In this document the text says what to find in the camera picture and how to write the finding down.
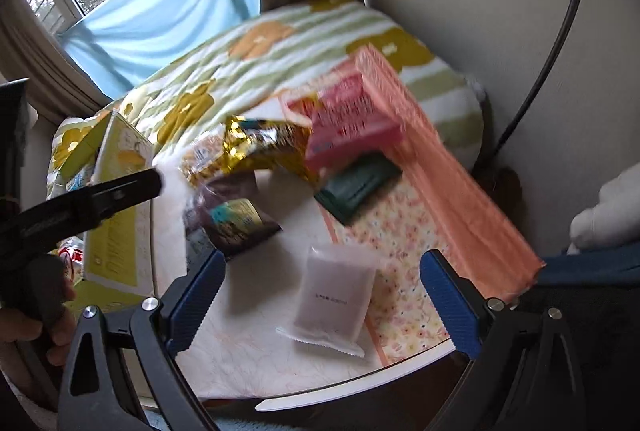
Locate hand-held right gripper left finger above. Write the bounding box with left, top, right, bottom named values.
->
left=57, top=248, right=227, bottom=431

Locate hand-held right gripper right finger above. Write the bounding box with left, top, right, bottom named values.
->
left=419, top=248, right=586, bottom=431

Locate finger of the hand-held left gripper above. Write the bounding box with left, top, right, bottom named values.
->
left=20, top=168, right=164, bottom=253
left=0, top=78, right=31, bottom=212

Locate blue and white snack packet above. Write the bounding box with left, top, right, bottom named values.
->
left=65, top=166, right=97, bottom=193

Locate yellow-green cardboard box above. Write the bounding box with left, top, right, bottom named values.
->
left=52, top=108, right=157, bottom=313

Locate clear packet of brown snacks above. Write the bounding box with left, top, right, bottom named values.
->
left=180, top=134, right=236, bottom=187

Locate person's left hand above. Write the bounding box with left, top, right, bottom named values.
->
left=0, top=282, right=77, bottom=368

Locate white table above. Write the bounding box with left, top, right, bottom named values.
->
left=145, top=161, right=457, bottom=413

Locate dark purple snack packet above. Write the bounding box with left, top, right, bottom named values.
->
left=182, top=171, right=284, bottom=260

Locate dark green snack packet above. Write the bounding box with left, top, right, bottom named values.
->
left=314, top=151, right=404, bottom=227

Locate dark blue cloth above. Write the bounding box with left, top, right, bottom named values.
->
left=536, top=242, right=640, bottom=289

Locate gold snack packet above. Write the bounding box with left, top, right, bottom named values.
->
left=222, top=114, right=314, bottom=182

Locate pile of pale clothes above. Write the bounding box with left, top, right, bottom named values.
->
left=569, top=165, right=640, bottom=258

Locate light blue cloth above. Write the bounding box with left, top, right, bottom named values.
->
left=54, top=0, right=264, bottom=103

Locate pink snack box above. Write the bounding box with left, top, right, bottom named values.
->
left=304, top=46, right=407, bottom=173

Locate black curved lamp pole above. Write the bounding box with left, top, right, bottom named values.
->
left=472, top=0, right=594, bottom=178

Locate floral striped quilt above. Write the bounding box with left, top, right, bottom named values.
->
left=47, top=0, right=487, bottom=193

